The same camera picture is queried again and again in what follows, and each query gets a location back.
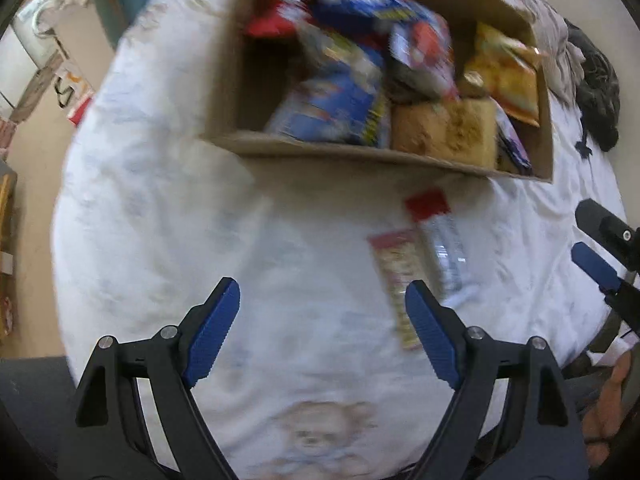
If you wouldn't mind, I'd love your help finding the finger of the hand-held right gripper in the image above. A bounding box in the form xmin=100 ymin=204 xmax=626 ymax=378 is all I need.
xmin=575 ymin=199 xmax=640 ymax=272
xmin=571 ymin=241 xmax=640 ymax=312

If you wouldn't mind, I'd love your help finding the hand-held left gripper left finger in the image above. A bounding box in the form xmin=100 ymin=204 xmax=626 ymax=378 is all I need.
xmin=60 ymin=277 xmax=241 ymax=480

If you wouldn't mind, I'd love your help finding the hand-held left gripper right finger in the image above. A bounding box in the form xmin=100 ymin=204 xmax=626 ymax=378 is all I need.
xmin=400 ymin=280 xmax=590 ymax=480

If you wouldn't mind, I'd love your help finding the beige red-edged stick packet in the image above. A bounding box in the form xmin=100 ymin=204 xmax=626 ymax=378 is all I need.
xmin=367 ymin=229 xmax=426 ymax=352

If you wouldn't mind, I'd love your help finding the clear packet with red top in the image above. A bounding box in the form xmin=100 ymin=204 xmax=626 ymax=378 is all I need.
xmin=404 ymin=189 xmax=468 ymax=302

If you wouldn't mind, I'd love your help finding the purple snack packet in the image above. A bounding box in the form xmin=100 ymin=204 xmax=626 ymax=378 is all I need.
xmin=495 ymin=105 xmax=533 ymax=176

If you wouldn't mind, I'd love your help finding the yellow chip packet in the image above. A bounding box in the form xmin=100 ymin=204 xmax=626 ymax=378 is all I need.
xmin=462 ymin=22 xmax=543 ymax=128

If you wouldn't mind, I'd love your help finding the tan biscuit packet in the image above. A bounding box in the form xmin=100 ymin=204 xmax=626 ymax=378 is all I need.
xmin=390 ymin=97 xmax=498 ymax=168

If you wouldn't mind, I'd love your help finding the cardboard box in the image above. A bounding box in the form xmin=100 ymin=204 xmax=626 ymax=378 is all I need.
xmin=200 ymin=0 xmax=556 ymax=183

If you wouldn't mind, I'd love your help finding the red white blue snack packet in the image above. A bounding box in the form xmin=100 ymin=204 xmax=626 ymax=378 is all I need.
xmin=387 ymin=12 xmax=458 ymax=101

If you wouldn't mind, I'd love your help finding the dark blue snack packet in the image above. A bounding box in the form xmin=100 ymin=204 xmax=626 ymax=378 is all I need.
xmin=307 ymin=0 xmax=441 ymax=41

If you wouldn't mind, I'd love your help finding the person's right hand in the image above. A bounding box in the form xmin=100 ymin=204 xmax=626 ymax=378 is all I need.
xmin=582 ymin=355 xmax=633 ymax=466

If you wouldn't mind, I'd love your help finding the white bed sheet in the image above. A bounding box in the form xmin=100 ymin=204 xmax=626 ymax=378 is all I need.
xmin=50 ymin=0 xmax=631 ymax=480

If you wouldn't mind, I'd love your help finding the dark green clothing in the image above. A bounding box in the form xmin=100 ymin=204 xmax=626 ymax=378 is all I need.
xmin=565 ymin=20 xmax=621 ymax=153

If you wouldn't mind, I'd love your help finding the beige printed blanket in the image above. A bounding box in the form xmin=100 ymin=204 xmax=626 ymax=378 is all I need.
xmin=480 ymin=0 xmax=586 ymax=106

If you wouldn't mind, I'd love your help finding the brown wooden furniture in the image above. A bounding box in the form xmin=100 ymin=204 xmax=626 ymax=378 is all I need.
xmin=0 ymin=160 xmax=18 ymax=341

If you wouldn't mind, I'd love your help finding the red white paper bag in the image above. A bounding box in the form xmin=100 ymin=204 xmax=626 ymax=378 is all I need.
xmin=52 ymin=60 xmax=96 ymax=126

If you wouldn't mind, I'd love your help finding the white cabinet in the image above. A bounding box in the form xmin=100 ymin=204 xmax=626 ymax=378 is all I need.
xmin=0 ymin=35 xmax=41 ymax=111

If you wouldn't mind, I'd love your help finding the white washing machine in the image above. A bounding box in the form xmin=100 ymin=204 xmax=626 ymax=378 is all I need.
xmin=12 ymin=0 xmax=66 ymax=68

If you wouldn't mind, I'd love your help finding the black strap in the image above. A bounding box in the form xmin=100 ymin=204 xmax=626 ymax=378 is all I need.
xmin=575 ymin=125 xmax=594 ymax=159

